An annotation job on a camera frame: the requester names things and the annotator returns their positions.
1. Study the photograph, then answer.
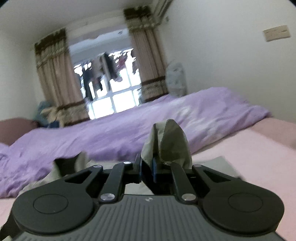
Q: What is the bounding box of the left beige striped curtain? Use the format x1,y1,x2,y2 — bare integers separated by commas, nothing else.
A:
35,29,90,126

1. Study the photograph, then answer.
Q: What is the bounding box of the beige wall socket strip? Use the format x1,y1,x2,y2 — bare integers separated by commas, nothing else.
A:
263,25,291,42

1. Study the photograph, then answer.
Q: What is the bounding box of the purple duvet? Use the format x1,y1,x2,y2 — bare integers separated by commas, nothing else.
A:
1,87,270,198

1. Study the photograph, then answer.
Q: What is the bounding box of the beige striped curtain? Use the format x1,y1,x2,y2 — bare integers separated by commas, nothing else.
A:
35,29,90,126
123,6,168,102

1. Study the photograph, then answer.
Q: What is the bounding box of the pink patterned blanket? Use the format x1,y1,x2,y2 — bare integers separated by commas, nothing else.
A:
0,117,296,241

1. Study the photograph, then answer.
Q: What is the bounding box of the pile of plush toys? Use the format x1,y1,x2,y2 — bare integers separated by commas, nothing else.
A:
34,100,64,128

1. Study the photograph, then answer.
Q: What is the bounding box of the maroon headboard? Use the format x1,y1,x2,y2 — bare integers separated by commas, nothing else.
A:
0,118,39,146

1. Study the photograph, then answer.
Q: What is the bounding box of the covered standing fan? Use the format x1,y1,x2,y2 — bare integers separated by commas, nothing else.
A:
166,62,187,97

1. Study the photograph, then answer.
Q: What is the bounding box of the grey green black jacket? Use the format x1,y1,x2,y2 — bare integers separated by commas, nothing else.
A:
18,118,243,197

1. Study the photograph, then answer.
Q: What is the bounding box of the window with hanging laundry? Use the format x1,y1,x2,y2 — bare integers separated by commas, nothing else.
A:
69,29,141,119

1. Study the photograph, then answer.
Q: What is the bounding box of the right beige striped curtain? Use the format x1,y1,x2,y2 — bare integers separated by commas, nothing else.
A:
123,6,168,102

